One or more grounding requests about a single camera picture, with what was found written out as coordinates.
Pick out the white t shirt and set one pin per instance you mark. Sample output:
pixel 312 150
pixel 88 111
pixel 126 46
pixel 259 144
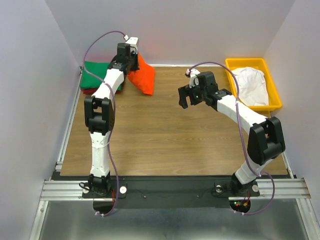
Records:
pixel 252 86

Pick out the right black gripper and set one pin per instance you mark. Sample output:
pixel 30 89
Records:
pixel 184 91

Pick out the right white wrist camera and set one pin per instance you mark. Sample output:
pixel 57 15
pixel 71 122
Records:
pixel 193 77

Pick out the yellow plastic bin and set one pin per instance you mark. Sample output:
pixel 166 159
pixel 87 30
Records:
pixel 259 64

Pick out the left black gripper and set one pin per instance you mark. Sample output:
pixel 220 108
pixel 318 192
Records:
pixel 134 67

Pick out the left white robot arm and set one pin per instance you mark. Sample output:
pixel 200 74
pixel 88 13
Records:
pixel 100 112

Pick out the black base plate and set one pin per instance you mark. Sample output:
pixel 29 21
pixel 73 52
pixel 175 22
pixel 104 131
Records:
pixel 166 192

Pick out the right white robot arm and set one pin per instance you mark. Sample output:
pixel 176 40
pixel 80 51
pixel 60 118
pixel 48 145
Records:
pixel 265 135

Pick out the orange t shirt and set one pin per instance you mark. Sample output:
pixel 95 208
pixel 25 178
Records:
pixel 144 77

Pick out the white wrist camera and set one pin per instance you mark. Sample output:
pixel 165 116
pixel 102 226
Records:
pixel 133 42
pixel 193 77

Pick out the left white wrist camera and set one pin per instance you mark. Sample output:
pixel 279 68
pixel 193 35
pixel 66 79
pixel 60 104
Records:
pixel 133 42

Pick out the aluminium rail frame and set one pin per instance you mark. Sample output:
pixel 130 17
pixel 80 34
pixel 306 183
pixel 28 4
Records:
pixel 70 191

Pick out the folded dark red t shirt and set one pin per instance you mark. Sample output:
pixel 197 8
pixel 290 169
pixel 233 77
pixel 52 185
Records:
pixel 90 91

